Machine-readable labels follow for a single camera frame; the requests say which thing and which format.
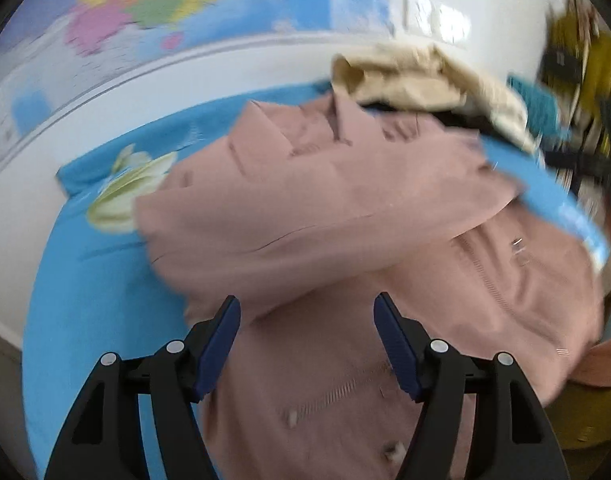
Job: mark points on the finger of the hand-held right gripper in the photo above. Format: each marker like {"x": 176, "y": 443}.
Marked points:
{"x": 580, "y": 162}

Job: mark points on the white wall socket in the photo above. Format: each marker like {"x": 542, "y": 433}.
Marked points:
{"x": 436, "y": 17}
{"x": 415, "y": 12}

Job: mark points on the colourful wall map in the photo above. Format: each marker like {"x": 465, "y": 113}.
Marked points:
{"x": 135, "y": 10}

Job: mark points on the teal cloth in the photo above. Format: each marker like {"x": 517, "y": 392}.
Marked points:
{"x": 535, "y": 100}

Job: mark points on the yellow-green hanging garment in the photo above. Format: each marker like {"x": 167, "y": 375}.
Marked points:
{"x": 600, "y": 70}

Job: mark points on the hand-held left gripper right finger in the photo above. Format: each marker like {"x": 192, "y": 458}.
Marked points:
{"x": 398, "y": 350}

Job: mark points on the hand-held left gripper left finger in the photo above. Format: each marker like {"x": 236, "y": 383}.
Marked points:
{"x": 218, "y": 350}

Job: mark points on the cream garment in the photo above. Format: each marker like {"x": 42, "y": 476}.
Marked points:
{"x": 410, "y": 75}

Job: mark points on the black handbag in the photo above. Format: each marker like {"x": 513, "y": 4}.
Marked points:
{"x": 560, "y": 62}

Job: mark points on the pink jacket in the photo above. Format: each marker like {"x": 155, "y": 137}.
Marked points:
{"x": 335, "y": 210}

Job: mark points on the olive yellow cloth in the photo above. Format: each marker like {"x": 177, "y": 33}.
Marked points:
{"x": 585, "y": 420}

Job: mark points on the blue floral bed sheet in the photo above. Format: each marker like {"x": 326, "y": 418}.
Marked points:
{"x": 85, "y": 285}

